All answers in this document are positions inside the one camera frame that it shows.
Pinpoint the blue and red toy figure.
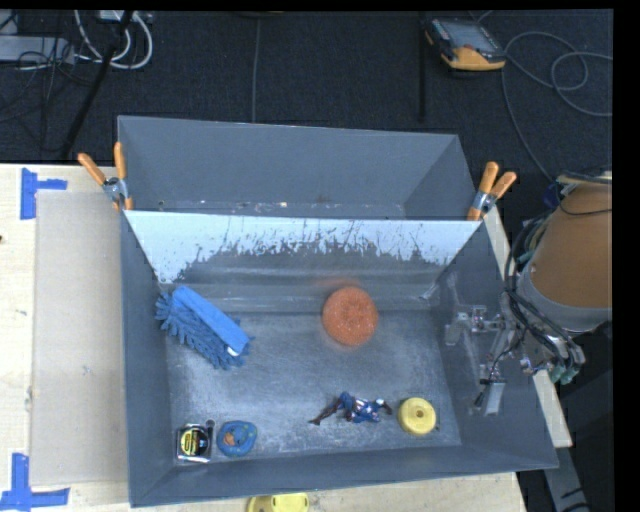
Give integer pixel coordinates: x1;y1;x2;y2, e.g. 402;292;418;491
307;391;394;426

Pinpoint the orange round sponge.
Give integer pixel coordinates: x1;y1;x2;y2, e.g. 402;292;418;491
321;285;380;349

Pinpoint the blue round toy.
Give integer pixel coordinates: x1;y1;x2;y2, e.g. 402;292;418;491
215;419;259;458

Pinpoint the yellow toy wheel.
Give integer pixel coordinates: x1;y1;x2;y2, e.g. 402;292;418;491
397;397;438;437

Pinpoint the pale wood flat board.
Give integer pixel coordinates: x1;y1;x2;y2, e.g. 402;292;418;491
28;189;130;489

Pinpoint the black and yellow tape measure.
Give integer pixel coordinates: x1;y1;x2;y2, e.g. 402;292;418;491
175;419;216;464

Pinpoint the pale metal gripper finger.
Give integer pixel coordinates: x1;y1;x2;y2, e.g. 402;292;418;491
480;368;509;417
443;304;502;347

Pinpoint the grey metal bin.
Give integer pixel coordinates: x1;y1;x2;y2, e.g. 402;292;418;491
116;114;560;509

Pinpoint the yellow round object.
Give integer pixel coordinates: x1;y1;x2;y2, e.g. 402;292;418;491
245;492;311;512

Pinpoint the blue chenille duster head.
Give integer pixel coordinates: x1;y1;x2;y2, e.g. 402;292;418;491
153;284;254;371

